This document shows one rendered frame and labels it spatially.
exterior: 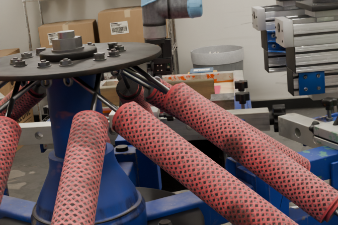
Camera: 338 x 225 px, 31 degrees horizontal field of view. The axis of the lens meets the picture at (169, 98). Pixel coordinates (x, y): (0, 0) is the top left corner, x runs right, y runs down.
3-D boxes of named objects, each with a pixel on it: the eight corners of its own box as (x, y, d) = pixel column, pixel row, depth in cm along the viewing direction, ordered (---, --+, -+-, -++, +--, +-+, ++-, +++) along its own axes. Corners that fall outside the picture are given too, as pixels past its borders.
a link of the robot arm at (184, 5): (200, -9, 200) (167, -7, 200) (201, -7, 189) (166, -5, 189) (201, 15, 202) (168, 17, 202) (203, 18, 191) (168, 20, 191)
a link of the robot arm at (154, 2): (166, -10, 189) (139, -8, 189) (168, 25, 192) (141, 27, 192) (166, -12, 197) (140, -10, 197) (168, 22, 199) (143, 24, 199)
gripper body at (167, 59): (172, 77, 195) (169, 39, 192) (145, 78, 196) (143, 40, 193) (174, 72, 203) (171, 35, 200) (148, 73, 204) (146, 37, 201)
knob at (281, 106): (263, 128, 164) (261, 102, 162) (284, 127, 163) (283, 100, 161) (264, 136, 157) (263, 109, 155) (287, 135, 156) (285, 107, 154)
